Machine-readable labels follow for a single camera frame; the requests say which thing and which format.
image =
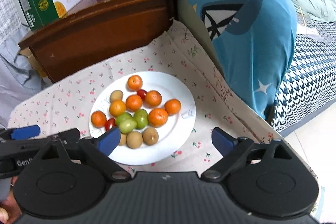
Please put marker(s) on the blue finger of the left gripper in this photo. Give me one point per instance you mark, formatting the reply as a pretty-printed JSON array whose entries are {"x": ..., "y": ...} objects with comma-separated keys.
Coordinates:
[{"x": 25, "y": 132}]

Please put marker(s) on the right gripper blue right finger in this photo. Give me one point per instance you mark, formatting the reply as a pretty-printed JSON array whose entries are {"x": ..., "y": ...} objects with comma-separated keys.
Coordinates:
[{"x": 234, "y": 152}]

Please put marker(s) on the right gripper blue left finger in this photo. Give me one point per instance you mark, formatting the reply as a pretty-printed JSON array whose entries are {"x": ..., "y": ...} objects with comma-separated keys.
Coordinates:
[{"x": 96, "y": 152}]

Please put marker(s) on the red cherry tomato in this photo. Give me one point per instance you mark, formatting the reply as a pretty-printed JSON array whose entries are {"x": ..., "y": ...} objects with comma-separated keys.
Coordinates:
[
  {"x": 109, "y": 124},
  {"x": 142, "y": 93}
]

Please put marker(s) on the green plum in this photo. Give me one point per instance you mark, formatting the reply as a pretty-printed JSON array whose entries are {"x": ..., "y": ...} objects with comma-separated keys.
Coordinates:
[
  {"x": 141, "y": 117},
  {"x": 127, "y": 125},
  {"x": 122, "y": 117}
]

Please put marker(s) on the brown longan fruit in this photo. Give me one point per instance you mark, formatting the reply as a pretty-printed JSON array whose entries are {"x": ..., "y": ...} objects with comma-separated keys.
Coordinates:
[{"x": 134, "y": 139}]

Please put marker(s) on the peeled-look orange mandarin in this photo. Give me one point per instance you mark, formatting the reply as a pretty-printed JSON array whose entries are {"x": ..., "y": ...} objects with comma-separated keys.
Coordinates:
[{"x": 117, "y": 107}]

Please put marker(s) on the large wrinkled mandarin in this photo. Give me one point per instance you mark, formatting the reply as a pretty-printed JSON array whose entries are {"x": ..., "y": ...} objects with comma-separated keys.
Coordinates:
[{"x": 158, "y": 117}]

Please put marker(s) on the small orange mandarin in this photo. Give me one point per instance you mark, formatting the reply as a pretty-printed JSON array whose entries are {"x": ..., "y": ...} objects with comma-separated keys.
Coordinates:
[{"x": 153, "y": 98}]

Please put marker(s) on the person's left hand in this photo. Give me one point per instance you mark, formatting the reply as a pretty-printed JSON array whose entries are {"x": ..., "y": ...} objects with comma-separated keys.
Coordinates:
[{"x": 10, "y": 210}]

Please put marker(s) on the grey blue hanging cloth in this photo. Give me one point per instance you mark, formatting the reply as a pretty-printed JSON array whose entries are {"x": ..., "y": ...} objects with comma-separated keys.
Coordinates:
[{"x": 19, "y": 81}]

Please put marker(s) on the white plate with blue drawing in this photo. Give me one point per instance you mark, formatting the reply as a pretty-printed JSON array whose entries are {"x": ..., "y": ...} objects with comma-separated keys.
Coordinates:
[{"x": 172, "y": 135}]

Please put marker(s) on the brown cardboard box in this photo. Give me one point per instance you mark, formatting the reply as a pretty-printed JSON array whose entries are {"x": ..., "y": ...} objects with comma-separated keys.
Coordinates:
[{"x": 33, "y": 62}]

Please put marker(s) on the houndstooth blue white blanket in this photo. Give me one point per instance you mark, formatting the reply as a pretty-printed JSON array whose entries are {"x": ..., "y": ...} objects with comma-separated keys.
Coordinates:
[{"x": 309, "y": 85}]

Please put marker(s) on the cherry print tablecloth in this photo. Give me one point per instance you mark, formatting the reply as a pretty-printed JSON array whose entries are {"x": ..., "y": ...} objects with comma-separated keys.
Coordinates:
[{"x": 68, "y": 103}]

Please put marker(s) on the checked white cloth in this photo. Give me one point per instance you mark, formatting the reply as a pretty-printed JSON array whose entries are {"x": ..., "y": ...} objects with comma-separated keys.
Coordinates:
[{"x": 10, "y": 21}]

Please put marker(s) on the dark wooden cabinet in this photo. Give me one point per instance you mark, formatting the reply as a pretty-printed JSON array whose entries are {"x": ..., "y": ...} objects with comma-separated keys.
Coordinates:
[{"x": 95, "y": 30}]

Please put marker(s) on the blue patterned pillow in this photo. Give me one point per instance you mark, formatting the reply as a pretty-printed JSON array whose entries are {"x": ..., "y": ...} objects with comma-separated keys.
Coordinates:
[{"x": 254, "y": 43}]

